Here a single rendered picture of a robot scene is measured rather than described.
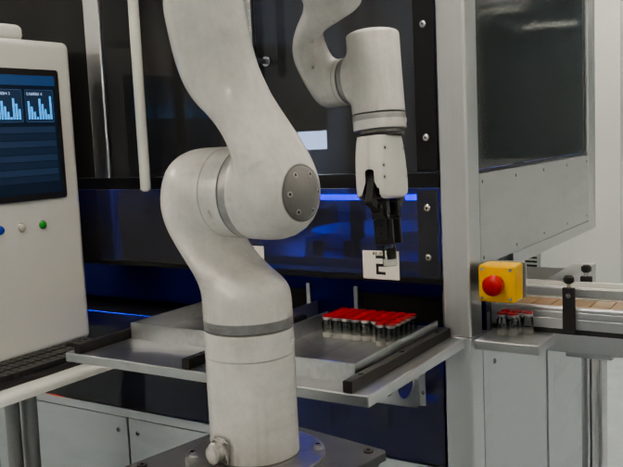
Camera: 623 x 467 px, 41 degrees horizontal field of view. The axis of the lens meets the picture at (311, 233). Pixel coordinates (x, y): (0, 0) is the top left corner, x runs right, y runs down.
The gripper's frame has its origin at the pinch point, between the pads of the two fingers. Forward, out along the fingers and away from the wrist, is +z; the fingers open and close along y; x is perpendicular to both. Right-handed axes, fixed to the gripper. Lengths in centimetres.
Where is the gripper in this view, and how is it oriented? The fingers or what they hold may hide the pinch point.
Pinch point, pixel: (387, 231)
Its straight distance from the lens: 132.3
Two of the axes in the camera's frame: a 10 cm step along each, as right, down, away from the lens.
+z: 0.8, 10.0, 0.3
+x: 8.6, -0.6, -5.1
